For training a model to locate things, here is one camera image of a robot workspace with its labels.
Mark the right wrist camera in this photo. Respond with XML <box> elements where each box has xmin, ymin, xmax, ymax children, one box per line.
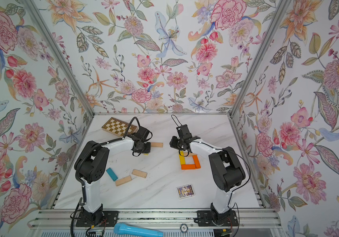
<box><xmin>176</xmin><ymin>124</ymin><xmax>192</xmax><ymax>140</ymax></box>

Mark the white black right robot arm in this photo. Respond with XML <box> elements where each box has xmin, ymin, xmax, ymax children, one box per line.
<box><xmin>169</xmin><ymin>124</ymin><xmax>251</xmax><ymax>226</ymax></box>

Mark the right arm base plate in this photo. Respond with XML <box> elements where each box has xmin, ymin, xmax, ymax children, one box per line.
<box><xmin>194</xmin><ymin>210</ymin><xmax>239</xmax><ymax>227</ymax></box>

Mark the black corrugated cable hose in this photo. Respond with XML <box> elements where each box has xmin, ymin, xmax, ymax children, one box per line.
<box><xmin>70</xmin><ymin>116</ymin><xmax>140</xmax><ymax>237</ymax></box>

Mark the blue microphone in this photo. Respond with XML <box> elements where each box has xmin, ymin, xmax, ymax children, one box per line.
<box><xmin>113</xmin><ymin>223</ymin><xmax>164</xmax><ymax>237</ymax></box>

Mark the orange block front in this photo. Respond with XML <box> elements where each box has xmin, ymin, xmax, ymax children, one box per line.
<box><xmin>181</xmin><ymin>164</ymin><xmax>197</xmax><ymax>170</ymax></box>

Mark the aluminium front rail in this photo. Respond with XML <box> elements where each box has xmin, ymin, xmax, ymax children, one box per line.
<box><xmin>27</xmin><ymin>208</ymin><xmax>282</xmax><ymax>229</ymax></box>

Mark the wooden folding chessboard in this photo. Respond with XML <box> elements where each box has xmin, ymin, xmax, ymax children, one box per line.
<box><xmin>101</xmin><ymin>117</ymin><xmax>138</xmax><ymax>137</ymax></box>

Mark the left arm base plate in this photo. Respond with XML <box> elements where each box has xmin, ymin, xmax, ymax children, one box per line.
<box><xmin>76</xmin><ymin>210</ymin><xmax>119</xmax><ymax>227</ymax></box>

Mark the playing card box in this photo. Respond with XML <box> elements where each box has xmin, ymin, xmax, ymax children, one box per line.
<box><xmin>176</xmin><ymin>184</ymin><xmax>195</xmax><ymax>199</ymax></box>

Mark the orange block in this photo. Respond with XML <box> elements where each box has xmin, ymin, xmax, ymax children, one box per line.
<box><xmin>192</xmin><ymin>155</ymin><xmax>201</xmax><ymax>169</ymax></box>
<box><xmin>181</xmin><ymin>164</ymin><xmax>197</xmax><ymax>170</ymax></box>

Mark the teal block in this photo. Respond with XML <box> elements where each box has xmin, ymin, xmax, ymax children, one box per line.
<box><xmin>106</xmin><ymin>168</ymin><xmax>118</xmax><ymax>182</ymax></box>

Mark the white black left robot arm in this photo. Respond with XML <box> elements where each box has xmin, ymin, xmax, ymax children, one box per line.
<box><xmin>74</xmin><ymin>127</ymin><xmax>153</xmax><ymax>224</ymax></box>

